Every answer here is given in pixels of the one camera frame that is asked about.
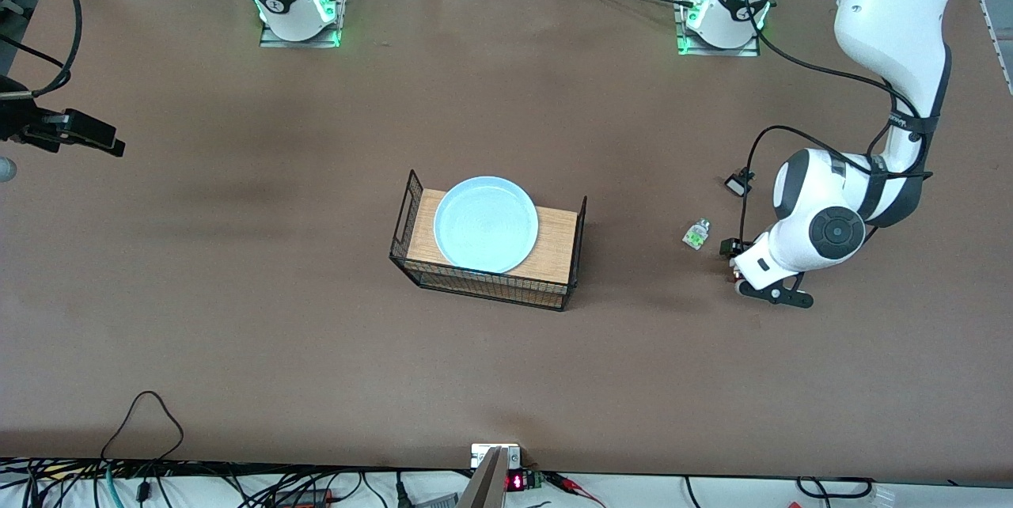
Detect light blue round plate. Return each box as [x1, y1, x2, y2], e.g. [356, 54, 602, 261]
[433, 176, 541, 275]

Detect red clip lead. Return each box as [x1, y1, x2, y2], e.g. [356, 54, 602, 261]
[546, 472, 606, 508]

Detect beige slanted strip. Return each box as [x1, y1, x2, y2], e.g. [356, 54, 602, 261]
[457, 447, 507, 508]

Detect black power adapter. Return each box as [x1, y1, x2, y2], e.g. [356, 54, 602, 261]
[273, 488, 333, 508]

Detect black white push button switch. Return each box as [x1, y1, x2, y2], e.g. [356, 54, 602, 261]
[724, 167, 757, 199]

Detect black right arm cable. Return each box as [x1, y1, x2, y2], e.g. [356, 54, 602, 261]
[0, 0, 84, 97]

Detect black wire basket wooden board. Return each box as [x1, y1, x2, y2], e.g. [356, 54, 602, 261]
[389, 169, 588, 313]

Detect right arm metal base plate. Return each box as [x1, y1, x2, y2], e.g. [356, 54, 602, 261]
[260, 0, 350, 49]

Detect black coiled cable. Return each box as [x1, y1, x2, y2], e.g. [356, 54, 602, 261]
[795, 476, 875, 501]

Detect black looped cable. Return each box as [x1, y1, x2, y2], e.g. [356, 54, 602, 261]
[101, 391, 184, 465]

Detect small metal bracket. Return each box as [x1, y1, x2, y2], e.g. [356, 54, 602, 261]
[471, 443, 522, 469]

